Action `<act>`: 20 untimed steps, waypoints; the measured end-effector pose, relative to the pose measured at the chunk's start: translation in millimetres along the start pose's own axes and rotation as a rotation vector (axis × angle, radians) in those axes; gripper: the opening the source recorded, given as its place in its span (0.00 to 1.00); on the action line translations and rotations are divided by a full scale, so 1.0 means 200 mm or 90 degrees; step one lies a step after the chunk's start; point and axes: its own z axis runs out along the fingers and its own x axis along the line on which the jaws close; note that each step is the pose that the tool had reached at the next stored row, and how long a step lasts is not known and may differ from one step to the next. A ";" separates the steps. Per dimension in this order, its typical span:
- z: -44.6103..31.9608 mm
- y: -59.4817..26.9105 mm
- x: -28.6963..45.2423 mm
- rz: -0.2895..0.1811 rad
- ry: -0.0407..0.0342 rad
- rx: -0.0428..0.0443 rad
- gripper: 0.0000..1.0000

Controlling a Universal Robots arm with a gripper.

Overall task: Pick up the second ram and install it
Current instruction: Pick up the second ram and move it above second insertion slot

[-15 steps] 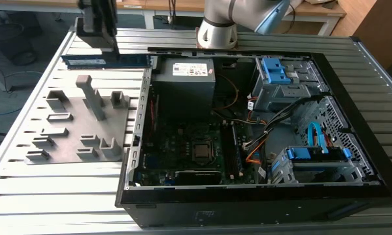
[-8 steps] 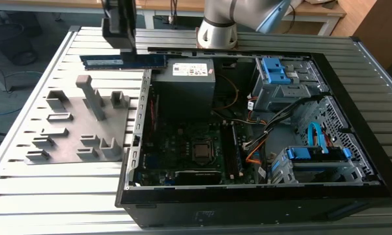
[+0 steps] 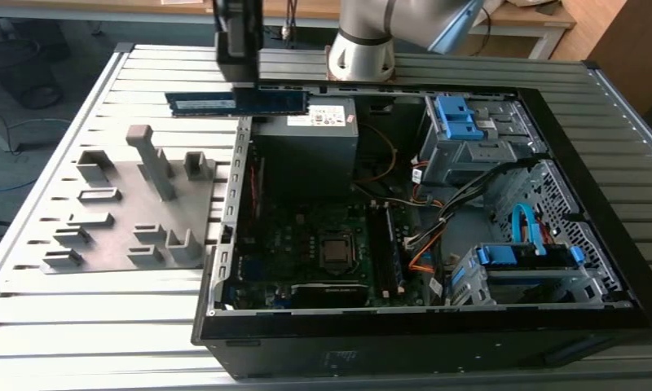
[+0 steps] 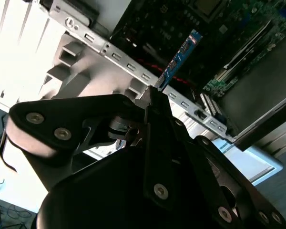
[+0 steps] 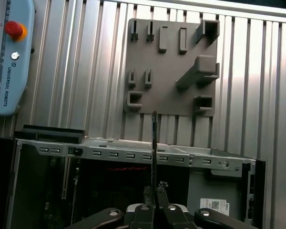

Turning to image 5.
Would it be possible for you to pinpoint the red black twisted wire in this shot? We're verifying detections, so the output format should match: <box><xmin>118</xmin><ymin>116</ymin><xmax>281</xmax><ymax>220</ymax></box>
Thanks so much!
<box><xmin>106</xmin><ymin>166</ymin><xmax>149</xmax><ymax>171</ymax></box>

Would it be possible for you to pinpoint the black PC case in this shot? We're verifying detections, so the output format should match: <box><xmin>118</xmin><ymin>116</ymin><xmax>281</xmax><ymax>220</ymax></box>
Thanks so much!
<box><xmin>0</xmin><ymin>124</ymin><xmax>266</xmax><ymax>229</ymax></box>

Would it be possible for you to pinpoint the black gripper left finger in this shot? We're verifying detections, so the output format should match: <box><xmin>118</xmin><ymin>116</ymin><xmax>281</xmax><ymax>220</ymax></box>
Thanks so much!
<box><xmin>70</xmin><ymin>186</ymin><xmax>155</xmax><ymax>229</ymax></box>

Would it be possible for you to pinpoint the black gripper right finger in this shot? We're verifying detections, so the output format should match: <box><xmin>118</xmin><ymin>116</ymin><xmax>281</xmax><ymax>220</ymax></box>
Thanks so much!
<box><xmin>156</xmin><ymin>182</ymin><xmax>255</xmax><ymax>229</ymax></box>

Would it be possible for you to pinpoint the grey parts rack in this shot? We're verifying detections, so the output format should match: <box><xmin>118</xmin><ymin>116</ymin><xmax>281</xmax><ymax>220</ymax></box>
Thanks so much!
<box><xmin>123</xmin><ymin>18</ymin><xmax>221</xmax><ymax>117</ymax></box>

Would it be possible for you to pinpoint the grey power supply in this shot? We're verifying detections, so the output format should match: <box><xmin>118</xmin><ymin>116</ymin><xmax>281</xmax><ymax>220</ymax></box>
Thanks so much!
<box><xmin>188</xmin><ymin>171</ymin><xmax>253</xmax><ymax>222</ymax></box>

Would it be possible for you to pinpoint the dark RAM stick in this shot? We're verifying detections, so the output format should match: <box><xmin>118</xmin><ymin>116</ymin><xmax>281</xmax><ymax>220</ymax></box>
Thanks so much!
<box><xmin>150</xmin><ymin>110</ymin><xmax>158</xmax><ymax>208</ymax></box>

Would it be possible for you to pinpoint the pale blue teach pendant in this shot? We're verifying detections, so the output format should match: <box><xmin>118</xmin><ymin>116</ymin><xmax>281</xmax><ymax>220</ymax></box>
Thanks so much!
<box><xmin>0</xmin><ymin>0</ymin><xmax>36</xmax><ymax>116</ymax></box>

